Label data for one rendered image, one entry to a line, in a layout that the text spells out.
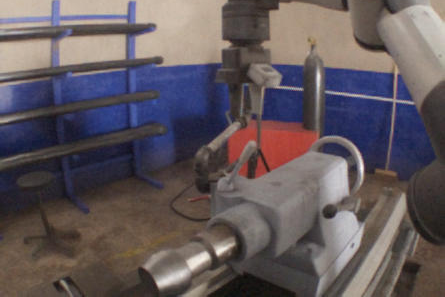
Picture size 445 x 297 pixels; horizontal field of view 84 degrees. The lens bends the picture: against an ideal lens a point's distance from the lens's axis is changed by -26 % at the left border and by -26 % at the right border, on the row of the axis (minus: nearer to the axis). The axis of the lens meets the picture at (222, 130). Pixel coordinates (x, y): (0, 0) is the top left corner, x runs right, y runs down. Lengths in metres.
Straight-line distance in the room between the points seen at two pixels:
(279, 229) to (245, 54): 0.34
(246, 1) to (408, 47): 0.31
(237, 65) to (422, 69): 0.33
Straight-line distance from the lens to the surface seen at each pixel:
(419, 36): 0.37
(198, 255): 0.55
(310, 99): 2.93
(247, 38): 0.55
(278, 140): 2.95
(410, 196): 0.35
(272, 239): 0.66
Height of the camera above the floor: 1.43
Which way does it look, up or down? 13 degrees down
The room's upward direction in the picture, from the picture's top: 1 degrees counter-clockwise
